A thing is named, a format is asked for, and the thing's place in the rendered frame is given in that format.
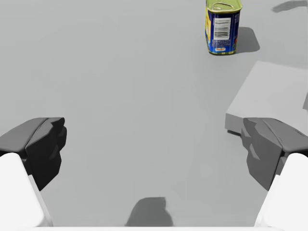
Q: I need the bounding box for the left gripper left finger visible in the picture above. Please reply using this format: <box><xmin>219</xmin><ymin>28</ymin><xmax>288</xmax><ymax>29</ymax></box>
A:
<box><xmin>0</xmin><ymin>117</ymin><xmax>68</xmax><ymax>228</ymax></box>

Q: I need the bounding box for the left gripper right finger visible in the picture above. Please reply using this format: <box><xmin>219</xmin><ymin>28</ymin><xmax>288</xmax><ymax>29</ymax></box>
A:
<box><xmin>241</xmin><ymin>117</ymin><xmax>308</xmax><ymax>228</ymax></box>

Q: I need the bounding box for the grey stand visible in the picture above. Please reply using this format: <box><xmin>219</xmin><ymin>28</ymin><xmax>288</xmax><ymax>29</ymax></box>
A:
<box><xmin>225</xmin><ymin>60</ymin><xmax>308</xmax><ymax>137</ymax></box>

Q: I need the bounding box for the green and blue rectangular can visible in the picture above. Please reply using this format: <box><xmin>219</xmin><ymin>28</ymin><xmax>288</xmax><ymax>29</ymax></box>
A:
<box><xmin>205</xmin><ymin>0</ymin><xmax>243</xmax><ymax>56</ymax></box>

